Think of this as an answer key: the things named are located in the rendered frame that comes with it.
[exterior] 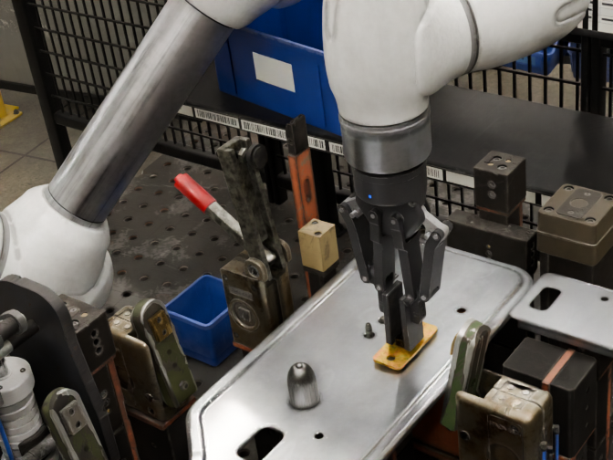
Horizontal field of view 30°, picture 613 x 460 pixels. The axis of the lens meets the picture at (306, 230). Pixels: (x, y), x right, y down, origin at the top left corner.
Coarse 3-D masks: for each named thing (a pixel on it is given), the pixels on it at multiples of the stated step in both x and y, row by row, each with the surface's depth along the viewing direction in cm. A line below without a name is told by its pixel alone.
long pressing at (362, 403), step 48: (336, 288) 140; (480, 288) 137; (528, 288) 136; (288, 336) 133; (336, 336) 132; (384, 336) 131; (432, 336) 130; (240, 384) 127; (336, 384) 125; (384, 384) 124; (432, 384) 124; (192, 432) 121; (240, 432) 121; (288, 432) 120; (336, 432) 119; (384, 432) 118
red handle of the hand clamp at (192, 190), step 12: (180, 180) 138; (192, 180) 138; (192, 192) 137; (204, 192) 138; (204, 204) 137; (216, 204) 137; (216, 216) 137; (228, 216) 137; (228, 228) 136; (240, 240) 136
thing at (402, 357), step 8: (424, 328) 130; (432, 328) 130; (400, 336) 128; (424, 336) 129; (392, 344) 129; (400, 344) 128; (424, 344) 128; (384, 352) 128; (392, 352) 128; (400, 352) 127; (408, 352) 127; (416, 352) 127; (376, 360) 127; (384, 360) 127; (400, 360) 126; (408, 360) 126; (392, 368) 126; (400, 368) 125
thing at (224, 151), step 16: (224, 144) 129; (240, 144) 130; (256, 144) 127; (224, 160) 129; (240, 160) 129; (256, 160) 127; (224, 176) 130; (240, 176) 129; (256, 176) 132; (240, 192) 130; (256, 192) 133; (240, 208) 132; (256, 208) 134; (240, 224) 133; (256, 224) 134; (272, 224) 135; (256, 240) 133; (272, 240) 136; (256, 256) 134
